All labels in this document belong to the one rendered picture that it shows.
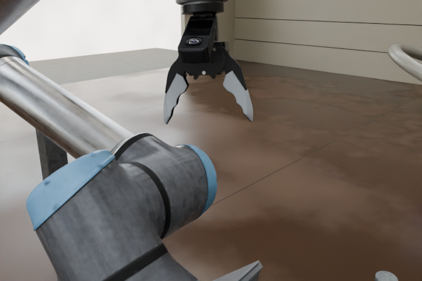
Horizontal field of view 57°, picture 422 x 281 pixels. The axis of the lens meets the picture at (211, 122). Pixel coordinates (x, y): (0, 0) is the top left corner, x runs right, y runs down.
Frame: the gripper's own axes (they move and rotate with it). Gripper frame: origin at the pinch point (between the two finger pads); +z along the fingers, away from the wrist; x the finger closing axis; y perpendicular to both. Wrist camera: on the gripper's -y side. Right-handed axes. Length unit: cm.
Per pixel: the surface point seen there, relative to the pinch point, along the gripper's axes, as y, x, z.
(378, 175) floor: 260, -100, 105
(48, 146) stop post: 65, 71, 21
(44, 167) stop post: 67, 75, 30
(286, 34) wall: 807, -52, -20
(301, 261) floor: 138, -27, 111
